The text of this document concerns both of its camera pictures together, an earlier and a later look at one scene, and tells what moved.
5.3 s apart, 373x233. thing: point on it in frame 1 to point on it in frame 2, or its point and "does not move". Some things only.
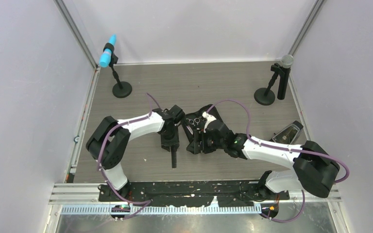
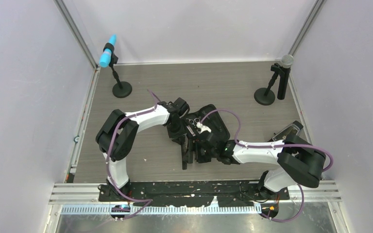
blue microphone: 105,57 does not move
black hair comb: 174,157 to 184,143
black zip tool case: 193,121 does not move
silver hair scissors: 191,122 does not move
